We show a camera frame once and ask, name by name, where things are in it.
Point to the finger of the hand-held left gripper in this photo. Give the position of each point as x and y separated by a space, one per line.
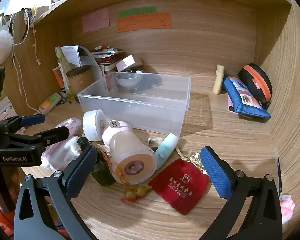
53 133
33 120

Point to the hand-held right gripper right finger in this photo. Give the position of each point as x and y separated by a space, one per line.
215 175

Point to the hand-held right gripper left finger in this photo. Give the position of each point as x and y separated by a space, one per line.
82 170

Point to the dark green bottle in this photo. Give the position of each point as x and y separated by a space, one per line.
102 175

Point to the white cloth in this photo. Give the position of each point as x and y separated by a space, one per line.
62 152

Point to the red velvet pouch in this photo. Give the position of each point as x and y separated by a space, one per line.
180 187

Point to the white tape roll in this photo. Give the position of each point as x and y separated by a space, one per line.
91 125

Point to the pink lidded beige jar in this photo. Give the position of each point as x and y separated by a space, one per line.
130 152

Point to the clear plastic storage box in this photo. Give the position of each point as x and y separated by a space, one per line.
145 110

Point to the wooden desktop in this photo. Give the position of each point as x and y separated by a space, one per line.
140 220

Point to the green and orange tube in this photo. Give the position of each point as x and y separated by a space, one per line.
48 102

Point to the gold foil wrapper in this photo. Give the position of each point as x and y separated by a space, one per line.
193 158

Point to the white carton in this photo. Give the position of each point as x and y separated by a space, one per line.
6 107

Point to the orange packet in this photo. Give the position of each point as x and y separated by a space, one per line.
57 77

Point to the teal squeeze tube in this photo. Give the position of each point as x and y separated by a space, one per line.
165 150

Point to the brown mug with lid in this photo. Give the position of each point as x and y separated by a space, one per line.
78 81

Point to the yellow-green bottle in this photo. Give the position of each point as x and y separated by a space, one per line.
62 67

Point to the crumpled grey wrapper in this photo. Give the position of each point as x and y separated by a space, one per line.
155 142

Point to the white handwritten paper note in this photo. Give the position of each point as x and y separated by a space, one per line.
71 55

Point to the pink figurine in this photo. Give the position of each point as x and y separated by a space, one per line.
287 208

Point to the white bookend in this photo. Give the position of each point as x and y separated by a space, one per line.
93 65

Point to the blue zip pouch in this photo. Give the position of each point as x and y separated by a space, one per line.
242 97

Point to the white fluffy pompom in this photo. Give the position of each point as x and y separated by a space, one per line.
0 45

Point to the silver bowl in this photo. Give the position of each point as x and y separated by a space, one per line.
128 80

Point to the stack of booklets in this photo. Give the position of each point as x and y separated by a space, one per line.
107 57

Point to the cream tube bottle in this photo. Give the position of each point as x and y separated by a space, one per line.
218 80

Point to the black and white headband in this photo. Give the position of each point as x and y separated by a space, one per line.
27 20

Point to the black case with orange zip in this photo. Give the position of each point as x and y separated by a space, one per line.
255 77

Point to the pink sticky note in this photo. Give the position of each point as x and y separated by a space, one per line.
95 20

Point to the wooden desk hutch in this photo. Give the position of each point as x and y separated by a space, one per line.
190 42

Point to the orange sticky note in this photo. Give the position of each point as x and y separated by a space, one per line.
145 22

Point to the green sticky note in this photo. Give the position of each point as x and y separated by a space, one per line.
137 11

